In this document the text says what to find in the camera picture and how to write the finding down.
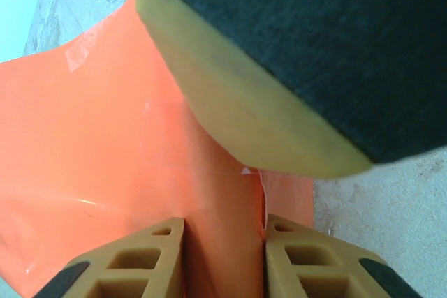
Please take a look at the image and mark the orange wrapping paper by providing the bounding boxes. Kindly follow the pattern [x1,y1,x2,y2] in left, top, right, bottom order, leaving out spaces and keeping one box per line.
[0,0,315,298]

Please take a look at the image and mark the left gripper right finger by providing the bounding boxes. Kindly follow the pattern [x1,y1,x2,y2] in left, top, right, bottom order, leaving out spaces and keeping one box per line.
[263,214,420,298]

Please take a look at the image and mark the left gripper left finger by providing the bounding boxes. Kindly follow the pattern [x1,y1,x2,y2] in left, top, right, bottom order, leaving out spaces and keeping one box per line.
[36,216,186,298]

